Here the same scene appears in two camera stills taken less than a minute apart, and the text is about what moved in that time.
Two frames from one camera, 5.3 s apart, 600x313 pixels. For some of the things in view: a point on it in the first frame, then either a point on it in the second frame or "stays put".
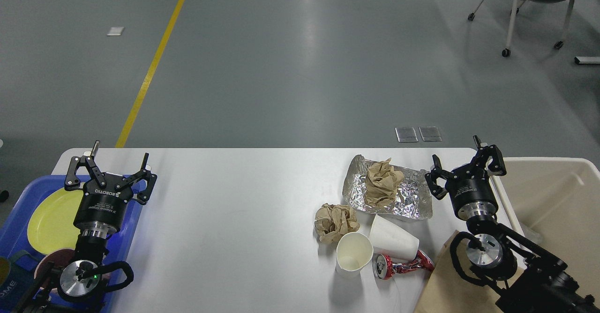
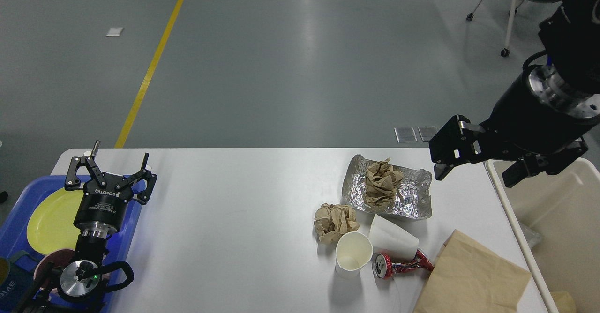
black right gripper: [471, 191] to [538, 115]
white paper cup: [354, 250] stays put
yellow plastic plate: [50, 225] stays put
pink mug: [59, 260] stays put
